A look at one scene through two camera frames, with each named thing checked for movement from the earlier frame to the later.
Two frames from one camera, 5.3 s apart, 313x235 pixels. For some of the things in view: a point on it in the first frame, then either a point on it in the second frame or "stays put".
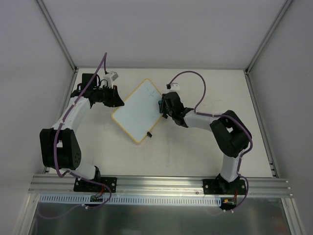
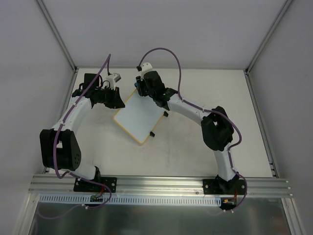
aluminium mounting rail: [63, 185] stays put
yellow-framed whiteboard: [141, 112] stays put
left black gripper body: [108, 95] stays put
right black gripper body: [165, 106] to [142, 88]
